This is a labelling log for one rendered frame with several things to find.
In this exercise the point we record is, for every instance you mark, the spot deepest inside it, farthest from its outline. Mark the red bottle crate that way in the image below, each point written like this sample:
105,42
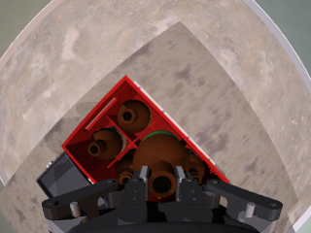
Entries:
97,169

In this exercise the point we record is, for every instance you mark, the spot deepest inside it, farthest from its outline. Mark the grey rectangular tray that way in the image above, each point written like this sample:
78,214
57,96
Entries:
62,177

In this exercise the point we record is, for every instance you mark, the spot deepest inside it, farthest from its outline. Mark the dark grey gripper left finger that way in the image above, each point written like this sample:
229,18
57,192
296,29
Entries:
67,210

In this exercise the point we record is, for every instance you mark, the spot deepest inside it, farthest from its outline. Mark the brown glass bottle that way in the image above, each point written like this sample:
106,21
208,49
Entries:
124,167
108,141
197,167
136,116
162,151

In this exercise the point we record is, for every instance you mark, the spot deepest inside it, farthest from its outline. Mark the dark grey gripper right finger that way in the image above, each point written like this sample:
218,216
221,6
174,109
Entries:
254,209

